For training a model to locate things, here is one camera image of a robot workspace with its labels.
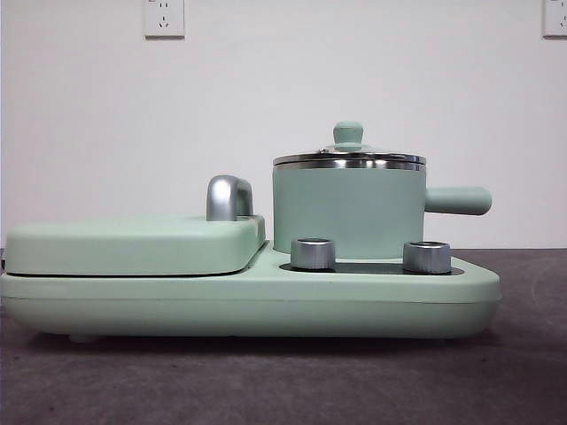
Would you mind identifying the glass lid with green knob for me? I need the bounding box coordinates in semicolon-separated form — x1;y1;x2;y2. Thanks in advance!
272;121;427;172

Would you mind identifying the silver control knob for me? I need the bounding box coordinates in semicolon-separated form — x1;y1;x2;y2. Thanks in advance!
290;237;337;272
401;241;453;274

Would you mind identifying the green breakfast machine base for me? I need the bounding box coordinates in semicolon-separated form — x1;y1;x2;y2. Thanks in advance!
0;247;502;344

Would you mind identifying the green steamer pot with handle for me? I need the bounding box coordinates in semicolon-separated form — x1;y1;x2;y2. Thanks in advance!
271;154;493;261

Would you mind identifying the green griddle cover silver handle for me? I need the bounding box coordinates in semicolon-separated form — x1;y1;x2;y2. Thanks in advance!
3;174;268;278

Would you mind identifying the white wall socket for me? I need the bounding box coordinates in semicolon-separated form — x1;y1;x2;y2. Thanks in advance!
142;0;186;41
542;0;567;39

